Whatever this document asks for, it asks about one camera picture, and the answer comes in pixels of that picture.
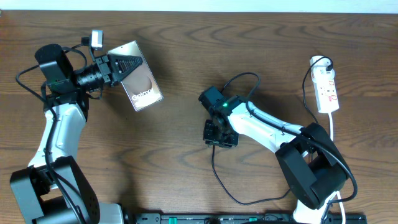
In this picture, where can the white USB wall charger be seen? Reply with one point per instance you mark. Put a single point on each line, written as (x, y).
(321, 61)

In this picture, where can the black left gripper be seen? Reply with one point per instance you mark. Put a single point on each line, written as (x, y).
(111, 75)

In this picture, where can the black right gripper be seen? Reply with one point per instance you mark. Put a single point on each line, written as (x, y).
(209, 140)

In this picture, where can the Galaxy S25 Ultra smartphone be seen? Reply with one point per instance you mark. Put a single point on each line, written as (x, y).
(140, 85)

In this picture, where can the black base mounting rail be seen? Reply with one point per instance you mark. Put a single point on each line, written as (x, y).
(156, 218)

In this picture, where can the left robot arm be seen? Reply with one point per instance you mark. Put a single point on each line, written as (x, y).
(52, 188)

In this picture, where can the white power strip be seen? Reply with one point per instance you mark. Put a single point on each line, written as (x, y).
(325, 90)

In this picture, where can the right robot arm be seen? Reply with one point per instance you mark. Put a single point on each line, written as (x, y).
(312, 166)

